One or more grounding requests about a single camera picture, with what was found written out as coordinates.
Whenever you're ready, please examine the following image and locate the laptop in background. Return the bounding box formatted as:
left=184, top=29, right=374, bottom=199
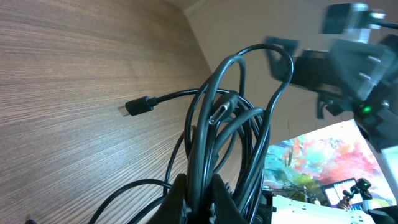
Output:
left=321, top=178, right=363, bottom=210

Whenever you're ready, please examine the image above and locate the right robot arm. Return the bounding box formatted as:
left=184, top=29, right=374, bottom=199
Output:
left=290, top=34, right=397, bottom=155

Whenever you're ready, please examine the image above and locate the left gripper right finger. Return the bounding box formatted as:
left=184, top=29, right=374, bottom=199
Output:
left=210, top=174, right=246, bottom=224

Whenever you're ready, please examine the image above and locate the black USB cable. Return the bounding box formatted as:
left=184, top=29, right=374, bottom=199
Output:
left=86, top=43, right=295, bottom=224

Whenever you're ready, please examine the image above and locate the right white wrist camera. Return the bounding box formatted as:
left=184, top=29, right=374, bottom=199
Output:
left=320, top=2, right=386, bottom=43

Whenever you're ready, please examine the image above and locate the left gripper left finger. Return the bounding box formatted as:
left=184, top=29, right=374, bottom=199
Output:
left=147, top=174, right=189, bottom=224

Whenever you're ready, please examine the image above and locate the colourful painting in background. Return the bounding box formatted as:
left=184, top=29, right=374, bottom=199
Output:
left=263, top=120, right=397, bottom=208

